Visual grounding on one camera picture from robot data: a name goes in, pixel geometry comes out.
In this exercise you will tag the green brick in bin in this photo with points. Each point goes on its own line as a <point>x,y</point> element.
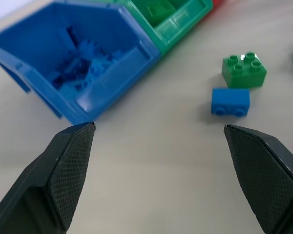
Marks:
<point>161,9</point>

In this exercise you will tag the green plastic storage bin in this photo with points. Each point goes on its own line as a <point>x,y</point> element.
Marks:
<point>178,22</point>

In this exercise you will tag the red plastic storage bin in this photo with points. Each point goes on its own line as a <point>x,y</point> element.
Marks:
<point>216,5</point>

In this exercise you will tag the blue plastic storage bin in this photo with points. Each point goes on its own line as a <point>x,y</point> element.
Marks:
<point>36,53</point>

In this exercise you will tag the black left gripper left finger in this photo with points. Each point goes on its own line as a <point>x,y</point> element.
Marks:
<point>51,175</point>

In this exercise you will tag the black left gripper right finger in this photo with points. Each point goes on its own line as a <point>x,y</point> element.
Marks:
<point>263,175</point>

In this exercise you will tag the green four-stud building brick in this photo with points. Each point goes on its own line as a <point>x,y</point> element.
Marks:
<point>244,70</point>

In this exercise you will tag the blue two-stud building brick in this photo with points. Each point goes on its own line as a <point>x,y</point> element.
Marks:
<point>230,100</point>

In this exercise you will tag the blue building bricks pile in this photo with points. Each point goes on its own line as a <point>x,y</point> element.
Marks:
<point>88,65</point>

